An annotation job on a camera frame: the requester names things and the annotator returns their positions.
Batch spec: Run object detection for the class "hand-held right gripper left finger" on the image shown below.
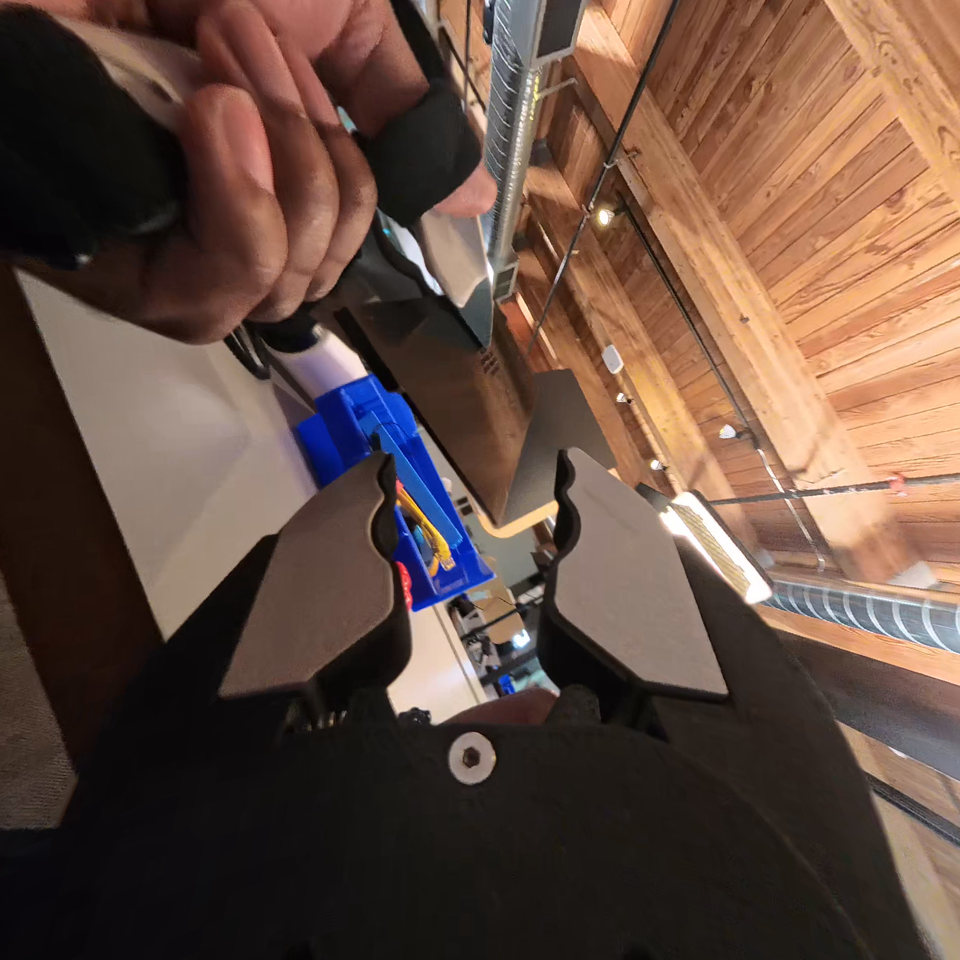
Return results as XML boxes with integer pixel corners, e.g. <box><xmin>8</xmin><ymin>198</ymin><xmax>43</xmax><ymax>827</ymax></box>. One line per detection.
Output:
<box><xmin>217</xmin><ymin>452</ymin><xmax>414</xmax><ymax>714</ymax></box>

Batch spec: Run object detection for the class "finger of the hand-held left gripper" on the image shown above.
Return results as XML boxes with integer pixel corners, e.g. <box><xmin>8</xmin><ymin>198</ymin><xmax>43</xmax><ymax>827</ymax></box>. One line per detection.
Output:
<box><xmin>416</xmin><ymin>210</ymin><xmax>498</xmax><ymax>351</ymax></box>

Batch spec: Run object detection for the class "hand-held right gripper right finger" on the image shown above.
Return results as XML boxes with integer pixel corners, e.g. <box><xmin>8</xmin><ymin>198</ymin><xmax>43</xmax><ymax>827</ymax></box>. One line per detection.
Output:
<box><xmin>538</xmin><ymin>447</ymin><xmax>730</xmax><ymax>704</ymax></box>

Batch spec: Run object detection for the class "large blue storage bin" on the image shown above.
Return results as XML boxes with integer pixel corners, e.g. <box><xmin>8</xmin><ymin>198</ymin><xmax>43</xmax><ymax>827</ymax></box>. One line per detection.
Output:
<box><xmin>294</xmin><ymin>375</ymin><xmax>496</xmax><ymax>612</ymax></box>

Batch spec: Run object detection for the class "person's right hand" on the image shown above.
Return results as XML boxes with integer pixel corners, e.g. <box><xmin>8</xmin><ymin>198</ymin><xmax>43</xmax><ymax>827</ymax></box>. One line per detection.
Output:
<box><xmin>442</xmin><ymin>688</ymin><xmax>561</xmax><ymax>727</ymax></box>

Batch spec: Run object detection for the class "bright light panel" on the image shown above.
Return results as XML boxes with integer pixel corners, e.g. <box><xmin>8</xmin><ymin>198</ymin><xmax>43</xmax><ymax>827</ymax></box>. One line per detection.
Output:
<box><xmin>658</xmin><ymin>489</ymin><xmax>777</xmax><ymax>607</ymax></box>

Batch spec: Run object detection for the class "white roll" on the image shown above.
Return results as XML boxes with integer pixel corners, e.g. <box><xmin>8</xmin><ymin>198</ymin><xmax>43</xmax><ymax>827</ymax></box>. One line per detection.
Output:
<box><xmin>271</xmin><ymin>330</ymin><xmax>370</xmax><ymax>402</ymax></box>

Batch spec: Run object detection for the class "small black device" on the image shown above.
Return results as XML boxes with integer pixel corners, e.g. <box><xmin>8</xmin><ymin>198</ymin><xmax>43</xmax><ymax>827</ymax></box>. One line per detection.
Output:
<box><xmin>247</xmin><ymin>311</ymin><xmax>320</xmax><ymax>354</ymax></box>

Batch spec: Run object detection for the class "light blue plastic divider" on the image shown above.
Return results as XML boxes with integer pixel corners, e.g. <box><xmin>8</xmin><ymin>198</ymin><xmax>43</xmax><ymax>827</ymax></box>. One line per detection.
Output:
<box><xmin>371</xmin><ymin>431</ymin><xmax>465</xmax><ymax>575</ymax></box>

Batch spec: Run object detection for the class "black panel with wooden rim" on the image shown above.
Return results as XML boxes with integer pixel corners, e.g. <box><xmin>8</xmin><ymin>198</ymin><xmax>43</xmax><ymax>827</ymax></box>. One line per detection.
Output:
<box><xmin>480</xmin><ymin>367</ymin><xmax>618</xmax><ymax>541</ymax></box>

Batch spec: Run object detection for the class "black ceiling pipe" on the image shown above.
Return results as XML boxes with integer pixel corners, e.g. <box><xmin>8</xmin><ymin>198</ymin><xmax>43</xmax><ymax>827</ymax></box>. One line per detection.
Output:
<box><xmin>527</xmin><ymin>0</ymin><xmax>682</xmax><ymax>355</ymax></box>
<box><xmin>707</xmin><ymin>472</ymin><xmax>960</xmax><ymax>505</ymax></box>

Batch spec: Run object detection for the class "yellow cable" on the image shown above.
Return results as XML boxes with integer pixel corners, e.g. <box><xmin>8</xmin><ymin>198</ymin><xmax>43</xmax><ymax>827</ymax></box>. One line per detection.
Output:
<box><xmin>396</xmin><ymin>487</ymin><xmax>453</xmax><ymax>575</ymax></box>

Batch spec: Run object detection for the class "black coiled cable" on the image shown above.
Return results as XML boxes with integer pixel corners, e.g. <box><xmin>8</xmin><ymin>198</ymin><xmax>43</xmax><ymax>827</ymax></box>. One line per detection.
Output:
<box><xmin>223</xmin><ymin>324</ymin><xmax>273</xmax><ymax>382</ymax></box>

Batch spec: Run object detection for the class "silver duct with vent boxes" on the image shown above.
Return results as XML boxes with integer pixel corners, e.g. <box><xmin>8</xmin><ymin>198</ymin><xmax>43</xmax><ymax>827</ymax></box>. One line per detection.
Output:
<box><xmin>482</xmin><ymin>0</ymin><xmax>588</xmax><ymax>303</ymax></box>

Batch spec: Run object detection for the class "silver ventilation duct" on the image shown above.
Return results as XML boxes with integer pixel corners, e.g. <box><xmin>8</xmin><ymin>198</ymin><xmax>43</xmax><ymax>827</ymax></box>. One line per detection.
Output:
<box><xmin>771</xmin><ymin>576</ymin><xmax>960</xmax><ymax>649</ymax></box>

